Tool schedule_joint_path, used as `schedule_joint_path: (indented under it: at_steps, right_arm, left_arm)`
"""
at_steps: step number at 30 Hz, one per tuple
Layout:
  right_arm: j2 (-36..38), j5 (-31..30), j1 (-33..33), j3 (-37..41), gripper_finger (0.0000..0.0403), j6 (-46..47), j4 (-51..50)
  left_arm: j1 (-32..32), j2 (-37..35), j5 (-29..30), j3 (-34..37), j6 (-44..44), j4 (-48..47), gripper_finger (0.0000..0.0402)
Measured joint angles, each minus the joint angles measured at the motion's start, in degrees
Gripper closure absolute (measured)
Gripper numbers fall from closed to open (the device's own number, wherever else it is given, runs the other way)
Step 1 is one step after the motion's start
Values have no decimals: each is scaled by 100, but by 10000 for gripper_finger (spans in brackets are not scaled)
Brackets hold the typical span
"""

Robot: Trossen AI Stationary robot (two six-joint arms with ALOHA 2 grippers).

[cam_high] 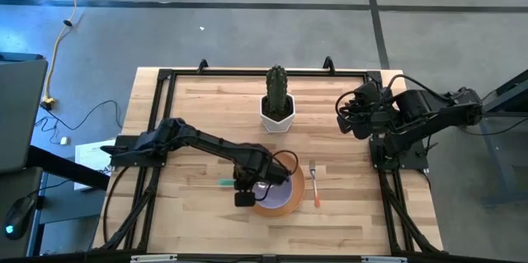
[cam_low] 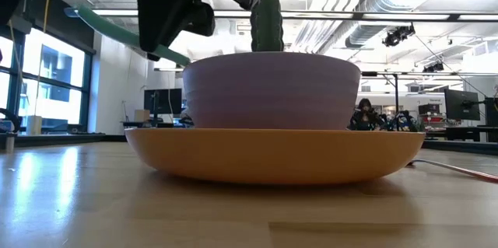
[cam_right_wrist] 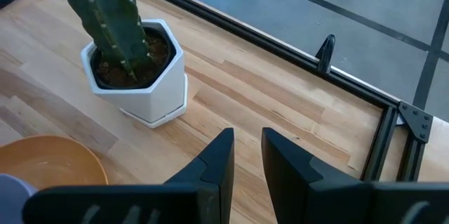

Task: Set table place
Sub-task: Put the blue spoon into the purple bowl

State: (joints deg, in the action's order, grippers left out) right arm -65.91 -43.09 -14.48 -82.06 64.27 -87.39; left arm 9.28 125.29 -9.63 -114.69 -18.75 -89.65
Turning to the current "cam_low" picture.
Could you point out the black metal stand frame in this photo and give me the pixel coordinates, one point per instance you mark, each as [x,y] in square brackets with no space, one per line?
[396,88]

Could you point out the window with dark frame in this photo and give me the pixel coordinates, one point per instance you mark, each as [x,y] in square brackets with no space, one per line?
[54,65]

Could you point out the long ceiling light rail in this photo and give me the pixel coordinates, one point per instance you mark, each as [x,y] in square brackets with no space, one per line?
[311,15]

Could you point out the purple bowl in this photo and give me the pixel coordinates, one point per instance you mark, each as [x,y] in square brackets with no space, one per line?
[272,92]

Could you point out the black computer monitor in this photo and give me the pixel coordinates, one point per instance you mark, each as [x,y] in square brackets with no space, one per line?
[492,112]
[163,101]
[462,105]

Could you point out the red plastic utensil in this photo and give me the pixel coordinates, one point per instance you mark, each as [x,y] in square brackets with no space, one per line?
[467,171]

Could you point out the silver ventilation duct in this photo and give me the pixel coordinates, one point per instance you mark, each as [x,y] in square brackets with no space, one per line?
[362,36]

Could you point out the white cylinder container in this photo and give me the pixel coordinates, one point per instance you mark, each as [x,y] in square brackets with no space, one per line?
[34,125]

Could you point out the cardboard box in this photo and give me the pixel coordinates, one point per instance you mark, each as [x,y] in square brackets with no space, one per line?
[142,115]

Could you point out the black ceiling spotlight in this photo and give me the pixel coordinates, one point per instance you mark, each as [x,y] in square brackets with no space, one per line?
[397,36]
[433,67]

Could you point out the dark office desk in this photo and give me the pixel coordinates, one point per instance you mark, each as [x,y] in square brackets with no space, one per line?
[136,123]
[463,131]

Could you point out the person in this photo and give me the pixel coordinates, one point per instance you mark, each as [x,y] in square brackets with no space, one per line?
[365,114]

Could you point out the orange plate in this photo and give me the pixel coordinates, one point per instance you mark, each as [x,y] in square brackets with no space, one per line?
[272,154]

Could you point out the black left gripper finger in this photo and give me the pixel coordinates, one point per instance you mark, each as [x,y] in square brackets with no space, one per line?
[163,7]
[200,18]

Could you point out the grey short post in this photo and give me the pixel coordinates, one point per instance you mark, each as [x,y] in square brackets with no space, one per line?
[10,143]

